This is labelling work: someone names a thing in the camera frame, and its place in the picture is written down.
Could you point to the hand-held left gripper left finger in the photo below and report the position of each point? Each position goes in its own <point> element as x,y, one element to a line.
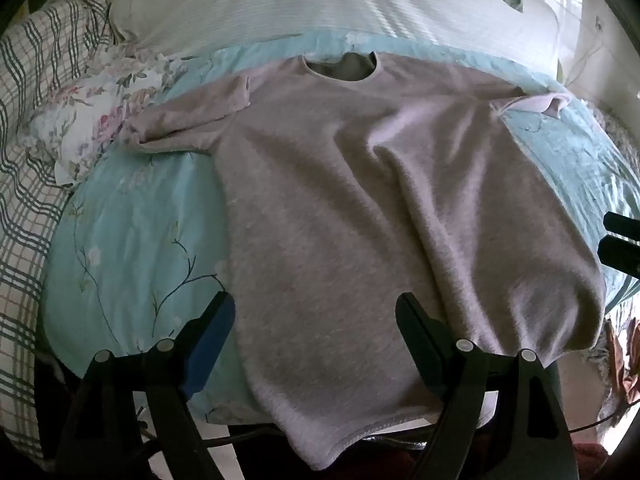
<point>210,350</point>

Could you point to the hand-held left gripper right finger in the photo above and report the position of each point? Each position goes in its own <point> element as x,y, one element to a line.
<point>417,345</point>

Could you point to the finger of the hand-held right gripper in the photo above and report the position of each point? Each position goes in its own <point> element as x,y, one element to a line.
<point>622,257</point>
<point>625,227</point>

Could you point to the grey t-shirt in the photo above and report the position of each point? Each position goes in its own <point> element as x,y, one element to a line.
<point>325,210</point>

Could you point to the brown cloth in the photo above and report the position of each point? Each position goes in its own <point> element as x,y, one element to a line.
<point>625,360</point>

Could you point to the light blue floral blanket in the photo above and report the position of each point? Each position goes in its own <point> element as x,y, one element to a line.
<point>135,240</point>

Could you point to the plaid bed cover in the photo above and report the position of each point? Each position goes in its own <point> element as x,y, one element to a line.
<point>30,210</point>

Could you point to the white floral cloth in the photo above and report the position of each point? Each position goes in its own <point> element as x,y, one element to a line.
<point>100,110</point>

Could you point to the white striped pillow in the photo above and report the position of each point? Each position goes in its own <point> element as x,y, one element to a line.
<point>300,5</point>

